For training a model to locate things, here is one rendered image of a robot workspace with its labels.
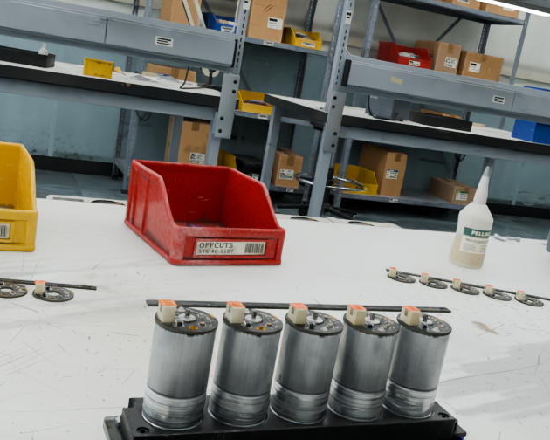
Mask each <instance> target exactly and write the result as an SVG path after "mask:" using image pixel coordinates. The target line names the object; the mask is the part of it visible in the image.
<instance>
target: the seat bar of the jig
mask: <svg viewBox="0 0 550 440"><path fill-rule="evenodd" d="M271 397H272V394H270V399H269V403H268V409H267V413H266V419H265V422H264V423H262V424H261V425H259V426H256V427H250V428H239V427H233V426H230V425H226V424H223V423H220V422H219V421H217V420H215V419H214V418H213V417H211V416H210V414H209V412H208V408H209V403H210V395H206V400H205V405H204V411H203V421H202V423H201V424H200V425H199V426H197V427H196V428H194V429H191V430H181V431H173V430H163V429H159V428H156V427H155V426H153V425H151V424H149V423H147V422H146V421H145V420H144V419H143V418H142V416H141V412H142V406H143V400H144V397H132V398H129V401H128V407H127V408H122V414H121V420H120V433H121V435H122V438H123V440H440V439H451V437H452V433H453V430H454V426H455V422H456V418H455V417H454V416H452V415H451V414H450V413H449V412H448V411H446V410H445V409H444V408H443V407H442V406H440V405H439V404H438V403H437V402H436V401H434V405H433V410H432V413H431V416H430V417H427V418H423V419H415V418H408V417H405V416H399V415H397V414H395V413H393V412H391V411H389V410H387V409H385V408H384V407H383V406H382V410H381V414H380V417H379V418H378V419H377V420H374V421H370V422H360V421H354V420H350V419H347V418H345V417H342V416H339V415H337V414H335V413H333V411H332V410H330V409H329V408H328V407H327V411H326V414H325V419H324V420H323V421H322V422H321V423H316V424H298V423H291V422H288V421H286V420H284V419H281V418H279V417H278V416H276V415H274V414H273V413H272V412H271V410H270V408H269V407H270V401H271Z"/></svg>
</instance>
